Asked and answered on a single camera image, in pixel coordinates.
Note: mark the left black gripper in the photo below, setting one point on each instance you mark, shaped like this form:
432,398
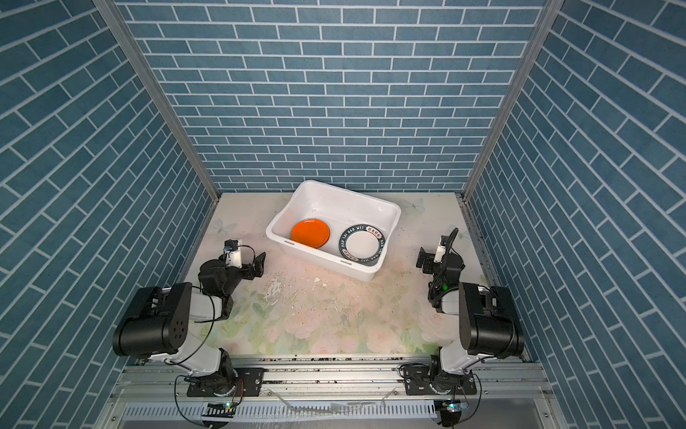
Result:
257,268

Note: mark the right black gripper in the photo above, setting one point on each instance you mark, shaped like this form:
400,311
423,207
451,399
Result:
430,262

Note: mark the green rimmed white plate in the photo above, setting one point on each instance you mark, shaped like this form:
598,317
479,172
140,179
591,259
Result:
362,244

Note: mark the orange plate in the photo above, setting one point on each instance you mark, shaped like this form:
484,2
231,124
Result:
312,232

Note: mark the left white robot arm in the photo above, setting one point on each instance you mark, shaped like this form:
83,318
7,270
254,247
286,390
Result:
157,323

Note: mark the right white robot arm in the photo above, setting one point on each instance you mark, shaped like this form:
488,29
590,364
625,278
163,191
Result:
487,325

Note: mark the white plastic bin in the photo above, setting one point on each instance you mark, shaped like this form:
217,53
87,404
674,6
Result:
340,209

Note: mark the floral table mat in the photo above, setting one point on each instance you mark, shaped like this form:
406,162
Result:
299,308

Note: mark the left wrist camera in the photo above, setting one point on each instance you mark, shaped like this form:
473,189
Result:
232,255

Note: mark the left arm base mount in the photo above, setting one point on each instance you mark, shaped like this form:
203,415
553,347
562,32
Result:
242,382

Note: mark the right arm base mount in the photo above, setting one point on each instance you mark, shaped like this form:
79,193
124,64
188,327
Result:
420,379

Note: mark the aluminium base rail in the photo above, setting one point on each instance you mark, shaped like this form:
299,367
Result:
343,378

